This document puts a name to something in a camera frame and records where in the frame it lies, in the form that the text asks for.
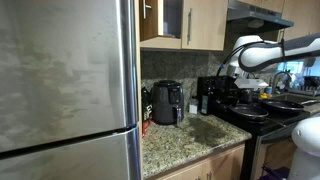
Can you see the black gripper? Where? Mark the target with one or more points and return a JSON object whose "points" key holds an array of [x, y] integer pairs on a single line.
{"points": [[246, 96]]}

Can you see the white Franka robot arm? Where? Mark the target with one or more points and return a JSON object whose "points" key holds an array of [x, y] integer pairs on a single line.
{"points": [[263, 55]]}

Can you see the closed wooden cupboard door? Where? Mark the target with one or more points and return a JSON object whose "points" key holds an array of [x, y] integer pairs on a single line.
{"points": [[206, 23]]}

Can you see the wooden cupboard beside hood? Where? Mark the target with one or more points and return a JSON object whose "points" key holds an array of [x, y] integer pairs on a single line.
{"points": [[301, 16]]}

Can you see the open wooden cupboard door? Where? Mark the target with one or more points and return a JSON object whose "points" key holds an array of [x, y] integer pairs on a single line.
{"points": [[150, 20]]}

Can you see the stainless fridge large door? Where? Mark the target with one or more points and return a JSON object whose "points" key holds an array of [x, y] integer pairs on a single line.
{"points": [[60, 66]]}

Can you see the black frying pan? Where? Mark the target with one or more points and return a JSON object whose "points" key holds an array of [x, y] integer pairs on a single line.
{"points": [[281, 105], [249, 111]]}

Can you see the yellow sponge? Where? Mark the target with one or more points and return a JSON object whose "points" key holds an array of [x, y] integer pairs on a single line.
{"points": [[263, 96]]}

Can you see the chrome kitchen faucet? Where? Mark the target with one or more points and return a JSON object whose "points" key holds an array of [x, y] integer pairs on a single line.
{"points": [[279, 78]]}

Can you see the black electric stove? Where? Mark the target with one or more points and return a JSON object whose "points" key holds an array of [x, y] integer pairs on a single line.
{"points": [[266, 133]]}

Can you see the dark oil bottle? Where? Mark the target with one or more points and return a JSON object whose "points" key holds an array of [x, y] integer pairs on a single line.
{"points": [[204, 104]]}

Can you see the steel kitchen sink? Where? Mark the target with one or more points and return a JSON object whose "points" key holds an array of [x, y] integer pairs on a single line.
{"points": [[295, 97]]}

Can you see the dish rack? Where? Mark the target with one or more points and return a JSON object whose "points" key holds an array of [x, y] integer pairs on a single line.
{"points": [[311, 85]]}

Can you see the wooden base cabinet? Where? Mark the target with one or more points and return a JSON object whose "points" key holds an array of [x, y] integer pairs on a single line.
{"points": [[220, 163]]}

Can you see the black air fryer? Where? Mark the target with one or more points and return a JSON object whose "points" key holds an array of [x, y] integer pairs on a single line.
{"points": [[167, 101]]}

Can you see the stainless steel range hood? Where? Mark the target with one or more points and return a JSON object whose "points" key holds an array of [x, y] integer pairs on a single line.
{"points": [[253, 15]]}

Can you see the clutter on floor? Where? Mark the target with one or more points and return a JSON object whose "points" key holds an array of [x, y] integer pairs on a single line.
{"points": [[275, 173]]}

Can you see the black whey protein tub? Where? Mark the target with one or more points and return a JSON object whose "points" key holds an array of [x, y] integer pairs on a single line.
{"points": [[146, 110]]}

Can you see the wooden fridge side panel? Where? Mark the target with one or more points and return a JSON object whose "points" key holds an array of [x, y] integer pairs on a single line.
{"points": [[138, 66]]}

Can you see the stainless fridge freezer drawer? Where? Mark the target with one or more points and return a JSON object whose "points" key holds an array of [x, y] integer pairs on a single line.
{"points": [[66, 160]]}

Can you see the white wall plug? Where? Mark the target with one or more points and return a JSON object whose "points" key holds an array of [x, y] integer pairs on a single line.
{"points": [[193, 107]]}

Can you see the wooden wall cupboard body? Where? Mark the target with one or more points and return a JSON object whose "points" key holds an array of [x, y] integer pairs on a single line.
{"points": [[161, 42]]}

